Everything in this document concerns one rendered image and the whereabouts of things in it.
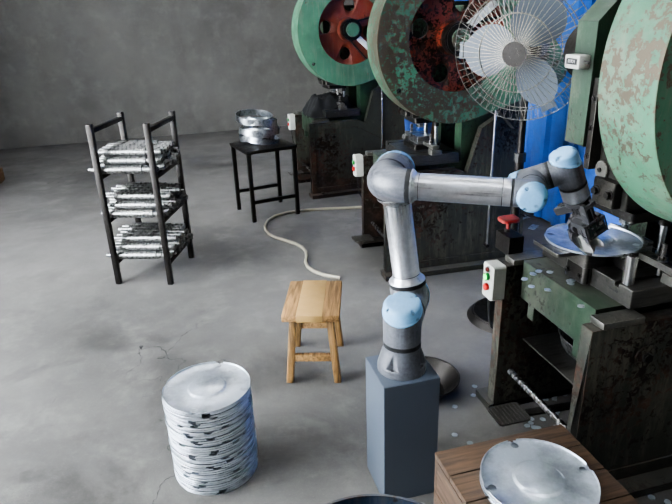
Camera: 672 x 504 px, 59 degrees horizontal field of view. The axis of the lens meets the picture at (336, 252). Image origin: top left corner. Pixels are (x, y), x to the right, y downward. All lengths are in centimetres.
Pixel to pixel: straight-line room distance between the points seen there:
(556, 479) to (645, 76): 98
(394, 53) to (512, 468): 200
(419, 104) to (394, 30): 38
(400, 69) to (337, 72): 174
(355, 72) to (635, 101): 350
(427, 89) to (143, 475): 214
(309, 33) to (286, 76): 366
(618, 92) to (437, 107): 173
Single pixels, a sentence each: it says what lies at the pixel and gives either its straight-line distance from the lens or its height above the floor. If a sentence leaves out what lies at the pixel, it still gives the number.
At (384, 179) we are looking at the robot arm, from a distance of 163.
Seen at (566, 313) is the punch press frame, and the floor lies 57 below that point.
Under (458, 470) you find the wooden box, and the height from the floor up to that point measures 35.
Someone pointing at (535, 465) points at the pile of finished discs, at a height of 38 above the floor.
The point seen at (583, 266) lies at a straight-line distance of 203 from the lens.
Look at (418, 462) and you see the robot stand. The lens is 203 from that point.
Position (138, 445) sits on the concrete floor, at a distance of 245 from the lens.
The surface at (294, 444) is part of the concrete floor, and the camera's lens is 232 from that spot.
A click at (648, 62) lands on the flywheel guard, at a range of 143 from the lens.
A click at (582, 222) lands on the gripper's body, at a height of 91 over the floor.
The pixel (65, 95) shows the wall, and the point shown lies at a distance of 824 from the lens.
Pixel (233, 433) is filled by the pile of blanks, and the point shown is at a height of 23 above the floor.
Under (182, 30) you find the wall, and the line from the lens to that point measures 810.
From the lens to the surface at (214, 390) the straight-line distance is 205.
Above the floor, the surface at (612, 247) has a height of 78.
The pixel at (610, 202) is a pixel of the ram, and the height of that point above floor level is 92.
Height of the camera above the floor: 150
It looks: 23 degrees down
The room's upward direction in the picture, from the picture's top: 2 degrees counter-clockwise
